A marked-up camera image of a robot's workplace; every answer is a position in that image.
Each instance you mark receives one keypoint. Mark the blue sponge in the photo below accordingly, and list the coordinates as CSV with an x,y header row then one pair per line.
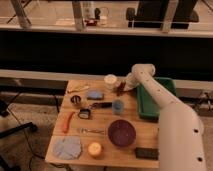
x,y
95,95

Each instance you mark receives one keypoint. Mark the black handled tool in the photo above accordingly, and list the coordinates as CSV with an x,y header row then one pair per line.
x,y
101,105

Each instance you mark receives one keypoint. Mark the blue cloth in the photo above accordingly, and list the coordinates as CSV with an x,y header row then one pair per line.
x,y
67,148

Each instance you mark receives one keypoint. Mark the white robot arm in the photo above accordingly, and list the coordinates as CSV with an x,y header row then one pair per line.
x,y
180,141

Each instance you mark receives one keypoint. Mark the white plastic cup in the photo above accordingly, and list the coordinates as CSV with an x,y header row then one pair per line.
x,y
110,81

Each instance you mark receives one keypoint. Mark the dark red grape bunch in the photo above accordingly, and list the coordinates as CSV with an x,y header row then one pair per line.
x,y
120,88

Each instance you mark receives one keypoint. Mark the purple bowl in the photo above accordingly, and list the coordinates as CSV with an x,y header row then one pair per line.
x,y
121,133

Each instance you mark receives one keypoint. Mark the yellow round fruit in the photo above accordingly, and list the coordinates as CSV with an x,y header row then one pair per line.
x,y
95,149

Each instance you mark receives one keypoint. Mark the blue plastic cup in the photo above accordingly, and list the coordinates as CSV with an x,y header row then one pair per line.
x,y
117,107

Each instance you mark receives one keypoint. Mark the green plastic tray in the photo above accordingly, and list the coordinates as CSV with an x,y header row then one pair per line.
x,y
147,107

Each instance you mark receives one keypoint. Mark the black remote control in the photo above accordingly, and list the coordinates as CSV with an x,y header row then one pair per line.
x,y
146,153

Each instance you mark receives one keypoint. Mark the metal fork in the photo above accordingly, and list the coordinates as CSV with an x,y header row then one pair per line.
x,y
84,130

